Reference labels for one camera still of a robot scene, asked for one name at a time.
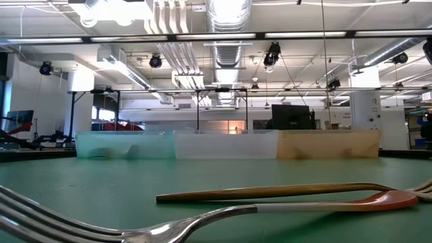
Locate slanted silver duct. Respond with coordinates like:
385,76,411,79
350,36,428,74

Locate black background equipment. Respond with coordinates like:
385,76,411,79
0,130,77,152

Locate plain white column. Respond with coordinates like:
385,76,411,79
67,69,95,136

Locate black rig frame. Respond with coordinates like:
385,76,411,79
66,87,250,142

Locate teal plastic bin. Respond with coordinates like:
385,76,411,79
74,130,176,160

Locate orange plastic bin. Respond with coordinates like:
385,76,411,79
276,129,382,159

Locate red object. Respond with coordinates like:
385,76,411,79
90,121,145,132

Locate thin hanging cable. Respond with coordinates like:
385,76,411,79
319,0,331,117

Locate tilted black monitor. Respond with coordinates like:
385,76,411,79
3,109,35,133

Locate clear white plastic bin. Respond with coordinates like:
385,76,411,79
173,129,280,160

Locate storage shelf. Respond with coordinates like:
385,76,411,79
404,107,432,151

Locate silver fork orange handle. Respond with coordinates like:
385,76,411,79
0,184,419,243

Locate black bar with light strips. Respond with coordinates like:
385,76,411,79
0,30,432,45

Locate white ceiling pipes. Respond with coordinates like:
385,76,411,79
144,0,207,90

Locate white rectangular duct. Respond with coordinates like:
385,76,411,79
96,45,175,105

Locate person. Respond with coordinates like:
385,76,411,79
419,113,432,151

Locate white ceiling lamp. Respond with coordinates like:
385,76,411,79
67,0,153,28

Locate white column with fixtures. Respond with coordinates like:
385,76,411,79
349,65,383,131

